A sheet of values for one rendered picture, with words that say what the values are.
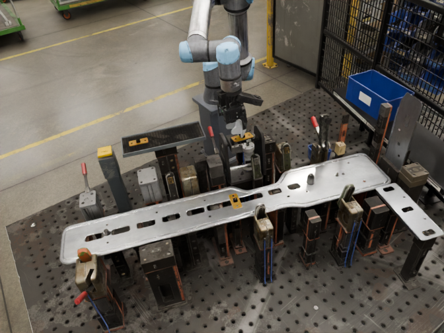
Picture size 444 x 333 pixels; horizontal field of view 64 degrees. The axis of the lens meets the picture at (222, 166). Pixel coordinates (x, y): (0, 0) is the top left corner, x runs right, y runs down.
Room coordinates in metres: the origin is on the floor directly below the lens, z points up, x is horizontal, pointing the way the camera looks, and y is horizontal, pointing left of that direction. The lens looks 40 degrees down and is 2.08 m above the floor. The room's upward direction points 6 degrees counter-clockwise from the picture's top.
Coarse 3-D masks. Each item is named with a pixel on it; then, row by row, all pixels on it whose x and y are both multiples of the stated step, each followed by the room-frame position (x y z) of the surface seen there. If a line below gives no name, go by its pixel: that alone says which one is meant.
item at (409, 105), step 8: (408, 96) 1.20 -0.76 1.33; (400, 104) 1.22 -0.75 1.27; (408, 104) 1.18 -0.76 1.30; (416, 104) 1.15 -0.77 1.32; (400, 112) 1.21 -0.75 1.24; (408, 112) 1.17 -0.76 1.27; (416, 112) 1.14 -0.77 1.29; (400, 120) 1.20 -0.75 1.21; (416, 120) 1.12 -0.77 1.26; (392, 128) 1.23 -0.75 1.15; (400, 128) 1.19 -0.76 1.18; (408, 128) 1.15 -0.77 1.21; (392, 136) 1.22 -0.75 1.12; (400, 136) 1.18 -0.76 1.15; (408, 136) 1.14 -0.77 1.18; (392, 144) 1.21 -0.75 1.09; (400, 144) 1.16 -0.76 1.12; (408, 144) 1.12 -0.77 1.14; (392, 152) 1.19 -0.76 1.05; (400, 152) 1.15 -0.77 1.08; (392, 160) 1.18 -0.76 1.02; (400, 160) 1.14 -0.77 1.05; (400, 168) 1.12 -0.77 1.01
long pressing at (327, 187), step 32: (352, 160) 1.22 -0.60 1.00; (224, 192) 1.10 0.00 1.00; (256, 192) 1.08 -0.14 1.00; (288, 192) 1.06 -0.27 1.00; (320, 192) 1.04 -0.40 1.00; (96, 224) 0.99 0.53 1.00; (128, 224) 0.97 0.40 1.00; (160, 224) 0.95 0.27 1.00; (192, 224) 0.94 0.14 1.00; (64, 256) 0.84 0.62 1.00
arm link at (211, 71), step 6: (204, 66) 1.71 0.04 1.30; (210, 66) 1.68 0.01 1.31; (216, 66) 1.68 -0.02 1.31; (204, 72) 1.71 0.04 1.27; (210, 72) 1.68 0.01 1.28; (216, 72) 1.68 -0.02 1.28; (204, 78) 1.72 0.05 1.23; (210, 78) 1.69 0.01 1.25; (216, 78) 1.68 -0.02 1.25; (210, 84) 1.69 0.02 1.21; (216, 84) 1.68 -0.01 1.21
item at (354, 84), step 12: (372, 72) 1.77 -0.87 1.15; (348, 84) 1.71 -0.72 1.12; (360, 84) 1.63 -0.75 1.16; (372, 84) 1.75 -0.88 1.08; (384, 84) 1.67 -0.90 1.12; (396, 84) 1.60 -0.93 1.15; (348, 96) 1.70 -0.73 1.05; (360, 96) 1.61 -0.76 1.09; (372, 96) 1.54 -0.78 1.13; (384, 96) 1.65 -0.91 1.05; (396, 96) 1.58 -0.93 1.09; (372, 108) 1.52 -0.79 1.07; (396, 108) 1.46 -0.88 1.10
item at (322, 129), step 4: (320, 116) 1.29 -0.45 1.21; (324, 116) 1.29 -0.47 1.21; (328, 116) 1.28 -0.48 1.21; (320, 120) 1.29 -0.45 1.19; (324, 120) 1.27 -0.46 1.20; (328, 120) 1.25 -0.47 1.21; (320, 124) 1.28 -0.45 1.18; (324, 124) 1.29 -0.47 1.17; (328, 124) 1.28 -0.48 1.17; (320, 128) 1.28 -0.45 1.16; (324, 128) 1.28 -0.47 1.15; (328, 128) 1.28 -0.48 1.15; (320, 132) 1.27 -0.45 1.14; (324, 132) 1.28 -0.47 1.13; (328, 132) 1.27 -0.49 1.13; (320, 136) 1.27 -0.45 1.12; (324, 136) 1.28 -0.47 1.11; (320, 140) 1.27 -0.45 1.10; (324, 140) 1.27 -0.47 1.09; (320, 144) 1.26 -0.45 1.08; (324, 148) 1.27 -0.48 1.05
